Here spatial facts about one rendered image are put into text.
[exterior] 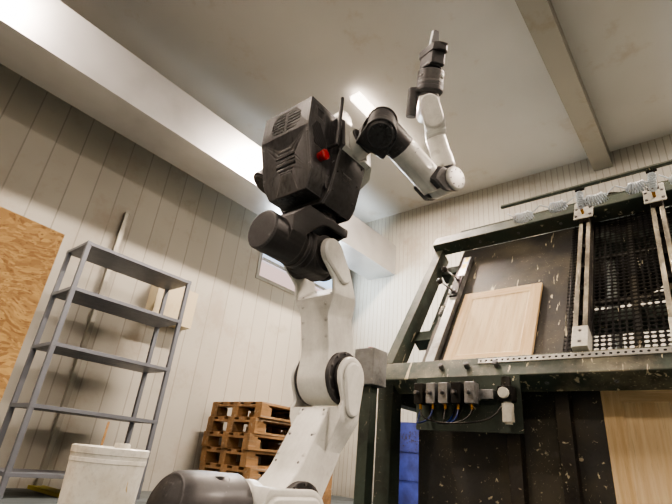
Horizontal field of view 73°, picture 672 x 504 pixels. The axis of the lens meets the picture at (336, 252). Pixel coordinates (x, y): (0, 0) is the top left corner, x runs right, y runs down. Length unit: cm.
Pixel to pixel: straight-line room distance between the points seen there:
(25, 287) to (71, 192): 259
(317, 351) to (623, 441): 142
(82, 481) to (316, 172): 148
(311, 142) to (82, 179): 383
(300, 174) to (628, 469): 172
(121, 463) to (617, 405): 201
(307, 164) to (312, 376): 58
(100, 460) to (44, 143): 342
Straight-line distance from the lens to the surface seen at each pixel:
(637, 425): 228
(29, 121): 501
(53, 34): 442
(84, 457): 214
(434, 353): 246
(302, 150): 132
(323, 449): 124
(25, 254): 240
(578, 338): 219
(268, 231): 118
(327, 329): 127
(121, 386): 481
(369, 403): 229
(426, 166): 143
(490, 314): 258
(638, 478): 228
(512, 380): 216
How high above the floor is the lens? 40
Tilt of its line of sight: 25 degrees up
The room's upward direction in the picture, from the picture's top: 6 degrees clockwise
